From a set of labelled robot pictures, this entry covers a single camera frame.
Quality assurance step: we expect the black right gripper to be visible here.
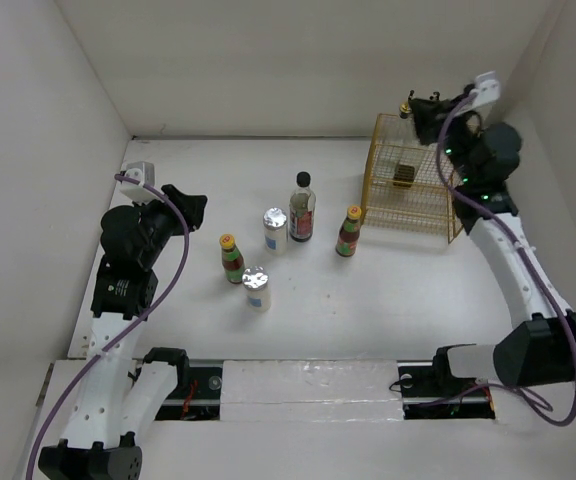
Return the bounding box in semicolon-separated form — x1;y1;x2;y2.
406;94;480;185

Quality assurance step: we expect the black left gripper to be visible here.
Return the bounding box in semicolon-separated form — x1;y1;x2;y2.
132;184;205;267

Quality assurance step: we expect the dark-filled gold-spout oil bottle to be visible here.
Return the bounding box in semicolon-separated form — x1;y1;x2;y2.
391;91;442;190

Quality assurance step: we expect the clear oil bottle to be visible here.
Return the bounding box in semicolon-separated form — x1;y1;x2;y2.
375;90;416;184

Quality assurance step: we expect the yellow-cap sauce bottle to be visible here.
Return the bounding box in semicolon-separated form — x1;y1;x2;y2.
335;205;362;257
219;234;245;284

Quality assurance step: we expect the clear bottle black cap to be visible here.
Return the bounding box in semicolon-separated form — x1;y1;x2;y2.
289;171;316;242

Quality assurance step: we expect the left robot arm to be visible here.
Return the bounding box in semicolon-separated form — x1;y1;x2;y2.
25;175;208;479

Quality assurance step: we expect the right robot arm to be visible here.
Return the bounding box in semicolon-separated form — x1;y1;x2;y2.
400;79;576;394

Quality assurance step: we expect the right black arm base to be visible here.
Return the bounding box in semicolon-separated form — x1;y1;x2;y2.
389;363;496;420

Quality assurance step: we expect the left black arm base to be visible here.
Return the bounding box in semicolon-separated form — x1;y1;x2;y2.
128;347;223;421

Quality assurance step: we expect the rear silver-lid spice jar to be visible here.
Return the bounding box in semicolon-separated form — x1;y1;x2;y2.
262;207;288;255

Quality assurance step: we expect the silver-lid spice jar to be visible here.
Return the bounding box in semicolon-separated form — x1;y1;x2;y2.
242;266;271;312
262;207;288;255

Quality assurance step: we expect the front silver-lid spice jar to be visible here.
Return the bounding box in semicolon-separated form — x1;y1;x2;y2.
242;266;271;312

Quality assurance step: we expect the white foam front board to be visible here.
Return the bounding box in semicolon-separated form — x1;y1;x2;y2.
220;360;403;423

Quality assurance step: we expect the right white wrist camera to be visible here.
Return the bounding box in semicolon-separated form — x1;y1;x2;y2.
470;71;501;111

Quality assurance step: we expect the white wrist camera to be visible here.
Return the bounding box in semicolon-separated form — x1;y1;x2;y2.
470;71;501;111
119;161;155;205

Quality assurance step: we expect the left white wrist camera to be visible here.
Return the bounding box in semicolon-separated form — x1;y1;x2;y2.
119;161;155;205

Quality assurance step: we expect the gold wire basket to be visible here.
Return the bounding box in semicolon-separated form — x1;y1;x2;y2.
361;118;463;244

